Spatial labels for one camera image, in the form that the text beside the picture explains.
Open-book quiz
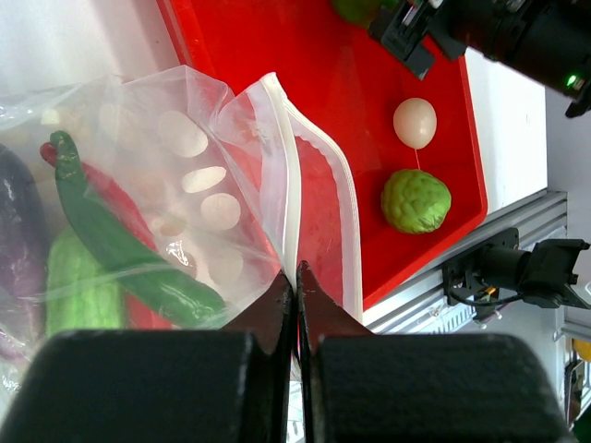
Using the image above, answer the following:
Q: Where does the light green cucumber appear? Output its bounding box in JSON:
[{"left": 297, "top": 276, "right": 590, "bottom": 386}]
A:
[{"left": 45, "top": 228, "right": 127, "bottom": 337}]

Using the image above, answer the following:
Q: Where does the clear dotted zip bag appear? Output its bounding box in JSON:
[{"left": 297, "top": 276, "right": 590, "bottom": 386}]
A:
[{"left": 0, "top": 64, "right": 366, "bottom": 402}]

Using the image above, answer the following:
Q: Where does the purple eggplant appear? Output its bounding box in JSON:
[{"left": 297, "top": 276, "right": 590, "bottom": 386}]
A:
[{"left": 1, "top": 146, "right": 50, "bottom": 361}]

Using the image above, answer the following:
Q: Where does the red chili pepper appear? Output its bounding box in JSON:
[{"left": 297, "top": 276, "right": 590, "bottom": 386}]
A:
[{"left": 40, "top": 138, "right": 156, "bottom": 263}]

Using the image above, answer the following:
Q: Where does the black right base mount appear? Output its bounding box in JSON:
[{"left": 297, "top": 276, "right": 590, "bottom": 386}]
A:
[{"left": 442, "top": 227, "right": 519, "bottom": 329}]

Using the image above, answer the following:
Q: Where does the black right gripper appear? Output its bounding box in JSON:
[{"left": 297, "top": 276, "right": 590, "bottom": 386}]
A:
[{"left": 368, "top": 0, "right": 590, "bottom": 118}]

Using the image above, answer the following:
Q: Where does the red plastic tray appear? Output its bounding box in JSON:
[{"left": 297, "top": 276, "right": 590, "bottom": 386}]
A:
[{"left": 160, "top": 1, "right": 488, "bottom": 315}]

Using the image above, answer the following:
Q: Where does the white egg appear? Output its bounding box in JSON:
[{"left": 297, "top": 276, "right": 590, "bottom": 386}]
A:
[{"left": 392, "top": 98, "right": 438, "bottom": 150}]

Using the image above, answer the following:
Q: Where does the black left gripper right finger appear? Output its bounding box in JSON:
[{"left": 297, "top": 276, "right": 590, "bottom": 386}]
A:
[{"left": 296, "top": 262, "right": 573, "bottom": 442}]

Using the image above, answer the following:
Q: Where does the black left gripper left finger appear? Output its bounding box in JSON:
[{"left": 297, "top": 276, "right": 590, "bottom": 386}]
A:
[{"left": 1, "top": 273, "right": 292, "bottom": 442}]

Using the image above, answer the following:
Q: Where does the green chili pepper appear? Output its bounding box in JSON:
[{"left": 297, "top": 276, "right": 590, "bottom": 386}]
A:
[{"left": 49, "top": 130, "right": 226, "bottom": 329}]

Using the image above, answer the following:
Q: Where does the green custard apple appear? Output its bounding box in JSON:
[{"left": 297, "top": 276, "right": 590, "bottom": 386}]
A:
[{"left": 380, "top": 169, "right": 452, "bottom": 234}]

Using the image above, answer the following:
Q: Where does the green bell pepper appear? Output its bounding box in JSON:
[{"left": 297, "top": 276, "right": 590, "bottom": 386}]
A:
[{"left": 331, "top": 0, "right": 398, "bottom": 30}]

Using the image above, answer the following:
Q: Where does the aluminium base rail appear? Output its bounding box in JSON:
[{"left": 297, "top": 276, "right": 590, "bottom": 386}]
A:
[{"left": 362, "top": 190, "right": 568, "bottom": 333}]

